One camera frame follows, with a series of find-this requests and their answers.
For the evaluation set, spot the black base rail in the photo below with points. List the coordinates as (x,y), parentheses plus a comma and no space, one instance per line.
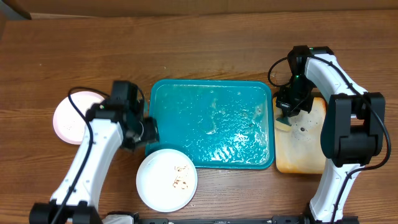
(133,218)

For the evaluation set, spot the teal plastic tray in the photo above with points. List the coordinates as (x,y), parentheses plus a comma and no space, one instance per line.
(218,124)

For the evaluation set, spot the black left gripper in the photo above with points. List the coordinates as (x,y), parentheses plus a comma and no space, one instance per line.
(150,134)

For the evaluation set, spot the white plate with brown stain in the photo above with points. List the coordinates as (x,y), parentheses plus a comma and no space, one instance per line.
(166,180)

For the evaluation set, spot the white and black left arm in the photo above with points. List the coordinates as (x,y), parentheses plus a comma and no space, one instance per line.
(110,125)

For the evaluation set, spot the black tray with soapy foam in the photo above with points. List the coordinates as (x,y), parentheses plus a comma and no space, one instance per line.
(297,147)

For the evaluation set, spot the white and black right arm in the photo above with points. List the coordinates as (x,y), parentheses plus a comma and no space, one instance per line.
(353,139)

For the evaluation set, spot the white plate with red stain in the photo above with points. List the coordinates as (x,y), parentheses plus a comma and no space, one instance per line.
(67,123)

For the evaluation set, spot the green and yellow sponge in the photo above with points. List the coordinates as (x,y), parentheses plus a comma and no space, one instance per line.
(282,123)

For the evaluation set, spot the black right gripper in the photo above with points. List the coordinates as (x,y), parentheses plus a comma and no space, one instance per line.
(284,104)

